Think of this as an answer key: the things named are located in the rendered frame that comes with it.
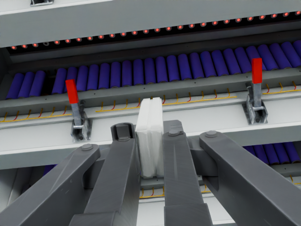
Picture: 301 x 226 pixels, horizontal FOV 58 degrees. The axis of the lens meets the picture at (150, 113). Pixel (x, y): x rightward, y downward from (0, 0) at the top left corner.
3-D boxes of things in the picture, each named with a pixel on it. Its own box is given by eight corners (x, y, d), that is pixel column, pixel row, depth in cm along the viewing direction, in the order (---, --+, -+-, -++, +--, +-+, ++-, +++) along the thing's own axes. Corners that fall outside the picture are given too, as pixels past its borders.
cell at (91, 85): (100, 71, 51) (98, 96, 47) (91, 71, 51) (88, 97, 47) (97, 63, 50) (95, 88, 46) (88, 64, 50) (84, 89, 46)
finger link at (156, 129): (148, 128, 14) (162, 127, 14) (151, 97, 21) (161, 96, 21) (154, 179, 15) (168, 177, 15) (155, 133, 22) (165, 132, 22)
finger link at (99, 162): (138, 184, 13) (79, 190, 14) (143, 144, 18) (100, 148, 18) (134, 157, 13) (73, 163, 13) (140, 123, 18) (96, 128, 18)
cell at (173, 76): (176, 62, 50) (180, 86, 46) (166, 63, 51) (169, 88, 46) (176, 54, 49) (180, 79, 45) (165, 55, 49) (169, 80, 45)
